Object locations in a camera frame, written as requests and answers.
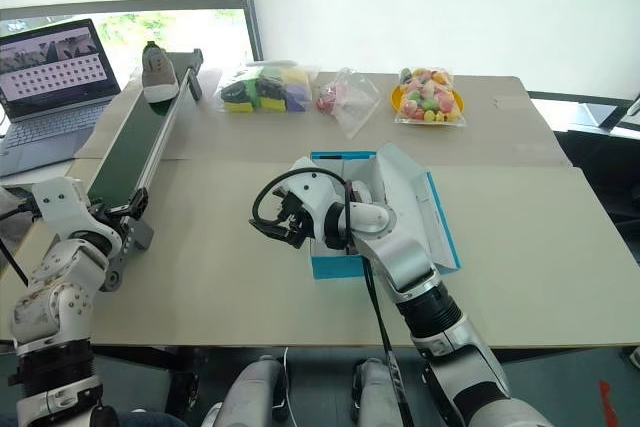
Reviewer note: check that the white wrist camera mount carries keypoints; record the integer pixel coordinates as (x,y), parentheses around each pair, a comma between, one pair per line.
(60,202)
(312,187)

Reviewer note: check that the clear bag of pink candies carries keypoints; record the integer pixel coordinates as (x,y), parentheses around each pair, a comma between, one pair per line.
(345,97)

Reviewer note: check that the grey left robot leg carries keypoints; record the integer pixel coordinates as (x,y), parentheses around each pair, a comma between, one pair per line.
(252,392)

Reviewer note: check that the bag of colourful toy fruit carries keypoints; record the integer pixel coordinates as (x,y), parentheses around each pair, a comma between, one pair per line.
(429,94)

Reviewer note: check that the grey canvas shoe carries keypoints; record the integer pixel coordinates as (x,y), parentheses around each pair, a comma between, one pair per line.
(159,74)

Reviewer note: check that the bag of colourful sponges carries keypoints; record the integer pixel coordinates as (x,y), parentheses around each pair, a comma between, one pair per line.
(265,89)

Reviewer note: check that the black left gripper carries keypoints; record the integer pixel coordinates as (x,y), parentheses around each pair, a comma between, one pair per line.
(99,211)

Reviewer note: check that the grey window frame post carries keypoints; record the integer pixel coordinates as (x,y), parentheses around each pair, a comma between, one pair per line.
(249,2)

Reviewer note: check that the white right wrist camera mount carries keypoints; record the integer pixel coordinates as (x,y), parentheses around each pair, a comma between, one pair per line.
(312,187)

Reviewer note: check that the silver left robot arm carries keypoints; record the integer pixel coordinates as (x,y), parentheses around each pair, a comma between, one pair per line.
(55,292)

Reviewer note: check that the grey tablet on stand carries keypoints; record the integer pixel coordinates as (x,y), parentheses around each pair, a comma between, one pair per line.
(600,114)

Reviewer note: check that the grey right robot leg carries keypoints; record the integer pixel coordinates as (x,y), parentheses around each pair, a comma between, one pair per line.
(374,392)

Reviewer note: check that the grey robot leg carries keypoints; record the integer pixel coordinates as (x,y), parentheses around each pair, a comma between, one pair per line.
(374,392)
(252,392)

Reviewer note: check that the silver laptop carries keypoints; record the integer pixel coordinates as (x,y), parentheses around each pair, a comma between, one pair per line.
(47,87)

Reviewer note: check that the yellow plate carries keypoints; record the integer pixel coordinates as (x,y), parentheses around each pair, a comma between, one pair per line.
(397,97)

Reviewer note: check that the green conveyor belt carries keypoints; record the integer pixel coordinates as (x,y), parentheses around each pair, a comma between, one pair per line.
(140,147)

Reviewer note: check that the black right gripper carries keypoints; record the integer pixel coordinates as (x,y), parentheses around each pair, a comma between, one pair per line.
(300,227)

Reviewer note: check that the blue cardboard shoebox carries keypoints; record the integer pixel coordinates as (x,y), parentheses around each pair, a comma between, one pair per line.
(435,222)

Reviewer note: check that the black side desk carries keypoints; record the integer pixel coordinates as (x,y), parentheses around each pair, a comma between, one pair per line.
(600,167)

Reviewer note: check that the red object on floor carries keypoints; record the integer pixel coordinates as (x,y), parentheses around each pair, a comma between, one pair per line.
(607,402)

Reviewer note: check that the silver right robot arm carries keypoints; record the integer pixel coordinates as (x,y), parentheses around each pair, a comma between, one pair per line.
(400,252)

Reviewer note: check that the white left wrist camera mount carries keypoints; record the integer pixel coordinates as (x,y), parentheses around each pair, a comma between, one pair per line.
(60,202)

